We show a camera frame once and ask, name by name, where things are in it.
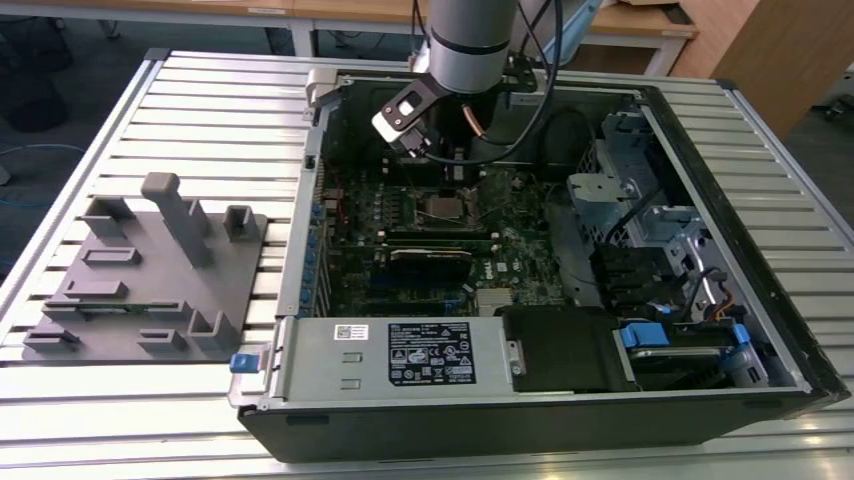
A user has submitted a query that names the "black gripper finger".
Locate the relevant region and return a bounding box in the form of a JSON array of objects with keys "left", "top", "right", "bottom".
[{"left": 440, "top": 148, "right": 482, "bottom": 192}]

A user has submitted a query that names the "metal locking lever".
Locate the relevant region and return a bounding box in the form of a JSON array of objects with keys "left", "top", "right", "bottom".
[{"left": 477, "top": 200, "right": 516, "bottom": 222}]

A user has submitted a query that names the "CPU socket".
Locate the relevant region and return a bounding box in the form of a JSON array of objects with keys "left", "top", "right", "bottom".
[{"left": 412, "top": 188, "right": 488, "bottom": 231}]

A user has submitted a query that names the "black RAM slot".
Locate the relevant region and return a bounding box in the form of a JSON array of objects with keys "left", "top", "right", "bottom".
[
  {"left": 384, "top": 237, "right": 498, "bottom": 250},
  {"left": 384, "top": 227, "right": 498, "bottom": 240}
]

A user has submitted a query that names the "silver metal disk bay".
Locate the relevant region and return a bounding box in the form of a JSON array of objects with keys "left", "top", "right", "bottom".
[
  {"left": 576, "top": 110, "right": 659, "bottom": 176},
  {"left": 564, "top": 172, "right": 663, "bottom": 247}
]

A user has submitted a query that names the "black graphics card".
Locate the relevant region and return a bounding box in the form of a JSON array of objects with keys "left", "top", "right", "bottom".
[{"left": 386, "top": 246, "right": 477, "bottom": 297}]

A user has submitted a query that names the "green motherboard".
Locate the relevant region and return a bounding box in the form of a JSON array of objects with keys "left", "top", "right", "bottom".
[{"left": 313, "top": 162, "right": 583, "bottom": 319}]

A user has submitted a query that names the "grey case latch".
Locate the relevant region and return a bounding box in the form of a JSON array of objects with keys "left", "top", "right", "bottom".
[{"left": 302, "top": 68, "right": 342, "bottom": 109}]

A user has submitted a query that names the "silver chipset heatsink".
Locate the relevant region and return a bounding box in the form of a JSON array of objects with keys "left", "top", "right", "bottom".
[{"left": 474, "top": 286, "right": 520, "bottom": 308}]

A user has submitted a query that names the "pale blue teach pendant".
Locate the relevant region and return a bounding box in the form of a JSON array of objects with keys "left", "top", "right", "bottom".
[{"left": 537, "top": 0, "right": 596, "bottom": 62}]

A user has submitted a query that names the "black fan housing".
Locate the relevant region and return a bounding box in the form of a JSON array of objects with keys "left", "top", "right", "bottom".
[{"left": 589, "top": 243, "right": 685, "bottom": 312}]

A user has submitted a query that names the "wooden desk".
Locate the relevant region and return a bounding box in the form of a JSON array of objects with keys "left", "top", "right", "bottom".
[
  {"left": 292, "top": 0, "right": 700, "bottom": 77},
  {"left": 0, "top": 0, "right": 314, "bottom": 57}
]

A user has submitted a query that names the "black plastic shroud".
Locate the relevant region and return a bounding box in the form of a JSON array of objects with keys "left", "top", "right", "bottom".
[{"left": 497, "top": 305, "right": 643, "bottom": 394}]

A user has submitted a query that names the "hard disk in blue carrier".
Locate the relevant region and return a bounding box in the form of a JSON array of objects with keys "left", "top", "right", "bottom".
[{"left": 613, "top": 322, "right": 728, "bottom": 392}]

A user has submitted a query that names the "silver power supply unit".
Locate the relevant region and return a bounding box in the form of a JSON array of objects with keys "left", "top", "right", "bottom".
[{"left": 262, "top": 315, "right": 516, "bottom": 401}]

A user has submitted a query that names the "wooden cabinet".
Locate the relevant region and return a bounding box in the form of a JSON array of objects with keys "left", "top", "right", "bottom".
[{"left": 665, "top": 0, "right": 854, "bottom": 134}]

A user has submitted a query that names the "blue disk carrier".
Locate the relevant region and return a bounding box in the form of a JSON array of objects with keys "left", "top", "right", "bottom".
[{"left": 721, "top": 323, "right": 765, "bottom": 388}]

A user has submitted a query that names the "grey parts rack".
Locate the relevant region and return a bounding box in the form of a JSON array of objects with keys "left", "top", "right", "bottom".
[{"left": 21, "top": 172, "right": 269, "bottom": 362}]

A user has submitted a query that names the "black PC case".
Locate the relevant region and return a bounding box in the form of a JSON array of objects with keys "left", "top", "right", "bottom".
[{"left": 225, "top": 67, "right": 852, "bottom": 464}]

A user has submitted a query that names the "office chair base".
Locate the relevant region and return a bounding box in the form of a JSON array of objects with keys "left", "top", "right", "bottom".
[{"left": 809, "top": 69, "right": 854, "bottom": 121}]

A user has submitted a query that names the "green RAM stick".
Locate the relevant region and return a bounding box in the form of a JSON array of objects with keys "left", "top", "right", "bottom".
[{"left": 77, "top": 304, "right": 153, "bottom": 318}]

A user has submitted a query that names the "black office chair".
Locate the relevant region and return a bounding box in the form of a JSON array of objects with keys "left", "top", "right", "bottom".
[{"left": 0, "top": 14, "right": 75, "bottom": 134}]

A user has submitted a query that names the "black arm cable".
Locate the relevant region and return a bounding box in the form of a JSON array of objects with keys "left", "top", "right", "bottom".
[{"left": 458, "top": 0, "right": 565, "bottom": 166}]

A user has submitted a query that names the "silver metal bracket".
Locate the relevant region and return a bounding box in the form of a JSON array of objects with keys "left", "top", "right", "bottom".
[{"left": 632, "top": 203, "right": 723, "bottom": 321}]

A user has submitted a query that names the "coloured wire bundle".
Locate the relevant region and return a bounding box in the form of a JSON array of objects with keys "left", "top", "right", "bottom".
[{"left": 705, "top": 293, "right": 739, "bottom": 322}]

